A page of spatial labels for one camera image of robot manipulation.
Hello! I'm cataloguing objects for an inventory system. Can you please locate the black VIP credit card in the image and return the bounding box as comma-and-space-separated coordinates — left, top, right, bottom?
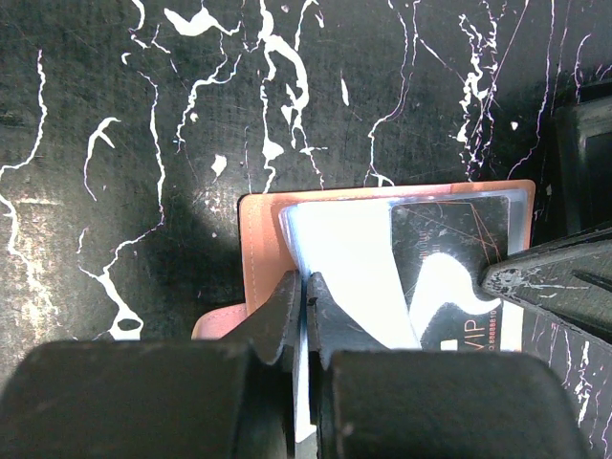
390, 196, 510, 351

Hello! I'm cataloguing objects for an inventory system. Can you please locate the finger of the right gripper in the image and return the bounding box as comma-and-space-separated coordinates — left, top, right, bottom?
480, 224, 611, 342

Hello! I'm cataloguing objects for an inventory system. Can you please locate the pink leather card holder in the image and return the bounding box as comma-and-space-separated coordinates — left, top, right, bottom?
193, 180, 535, 352

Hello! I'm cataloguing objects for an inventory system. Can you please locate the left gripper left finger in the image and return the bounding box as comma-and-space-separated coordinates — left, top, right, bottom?
1, 272, 302, 458

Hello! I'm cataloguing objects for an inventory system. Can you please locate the black card box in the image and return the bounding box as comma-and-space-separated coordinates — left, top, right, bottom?
555, 79, 611, 234

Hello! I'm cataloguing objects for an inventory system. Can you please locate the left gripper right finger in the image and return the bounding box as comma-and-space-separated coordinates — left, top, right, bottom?
305, 274, 590, 458

